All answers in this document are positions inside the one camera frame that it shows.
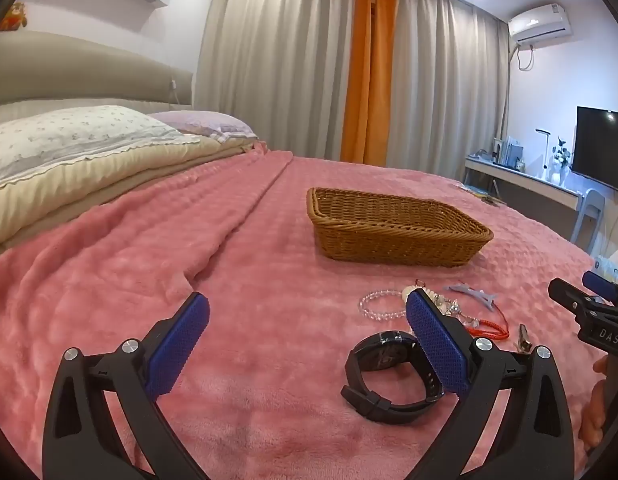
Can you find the small metal clip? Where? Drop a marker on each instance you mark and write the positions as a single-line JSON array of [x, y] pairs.
[[524, 340]]

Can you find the grey plastic chair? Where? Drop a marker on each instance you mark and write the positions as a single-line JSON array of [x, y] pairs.
[[591, 210]]

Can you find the white desk lamp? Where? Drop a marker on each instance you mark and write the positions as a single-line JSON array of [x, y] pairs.
[[545, 150]]

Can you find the purple pillow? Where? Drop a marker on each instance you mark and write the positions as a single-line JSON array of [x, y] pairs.
[[209, 122]]

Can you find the pink fleece blanket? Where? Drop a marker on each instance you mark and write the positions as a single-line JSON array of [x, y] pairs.
[[239, 285]]

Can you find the cream folded duvet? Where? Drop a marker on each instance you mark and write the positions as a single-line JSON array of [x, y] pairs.
[[89, 180]]

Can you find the person's right hand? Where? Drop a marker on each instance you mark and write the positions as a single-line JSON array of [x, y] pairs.
[[595, 410]]

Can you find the red wall decoration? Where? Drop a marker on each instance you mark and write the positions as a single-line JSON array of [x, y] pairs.
[[15, 16]]

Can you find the tissue pack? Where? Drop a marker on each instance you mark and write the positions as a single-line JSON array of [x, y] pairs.
[[611, 267]]

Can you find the small dark object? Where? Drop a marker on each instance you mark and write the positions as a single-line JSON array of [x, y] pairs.
[[494, 201]]

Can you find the black television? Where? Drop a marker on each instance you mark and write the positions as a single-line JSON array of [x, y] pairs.
[[601, 145]]

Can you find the beige padded headboard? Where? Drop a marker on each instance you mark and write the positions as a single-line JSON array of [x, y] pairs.
[[89, 75]]

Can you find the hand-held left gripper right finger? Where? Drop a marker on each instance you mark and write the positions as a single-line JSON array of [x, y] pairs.
[[439, 345]]

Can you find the grey curtain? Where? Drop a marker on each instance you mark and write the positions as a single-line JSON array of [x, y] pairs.
[[274, 60], [449, 85]]

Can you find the orange curtain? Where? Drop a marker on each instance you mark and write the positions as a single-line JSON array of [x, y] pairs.
[[364, 85]]

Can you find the white floral pillow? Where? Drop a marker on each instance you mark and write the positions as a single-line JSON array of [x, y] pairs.
[[79, 135]]

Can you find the black smartwatch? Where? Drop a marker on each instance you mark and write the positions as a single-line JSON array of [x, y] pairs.
[[361, 360]]

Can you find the light blue hair clip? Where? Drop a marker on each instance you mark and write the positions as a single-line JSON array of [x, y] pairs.
[[469, 291]]

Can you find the white desk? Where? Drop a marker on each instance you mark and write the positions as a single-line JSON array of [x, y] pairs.
[[519, 177]]

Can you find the books on desk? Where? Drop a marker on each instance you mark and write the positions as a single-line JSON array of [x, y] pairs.
[[511, 152]]

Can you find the white air conditioner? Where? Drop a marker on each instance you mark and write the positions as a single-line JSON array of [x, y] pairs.
[[539, 22]]

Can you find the colourful flat packet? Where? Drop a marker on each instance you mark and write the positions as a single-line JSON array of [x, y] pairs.
[[471, 190]]

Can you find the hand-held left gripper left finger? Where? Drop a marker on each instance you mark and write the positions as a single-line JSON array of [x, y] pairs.
[[179, 345]]

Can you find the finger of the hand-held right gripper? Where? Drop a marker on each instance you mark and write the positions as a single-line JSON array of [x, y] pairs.
[[606, 285], [571, 297]]

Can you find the vase with flowers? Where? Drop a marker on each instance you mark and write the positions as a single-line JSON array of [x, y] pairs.
[[561, 160]]

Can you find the brown wicker basket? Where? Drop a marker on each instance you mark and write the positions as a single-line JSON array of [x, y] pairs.
[[399, 240]]

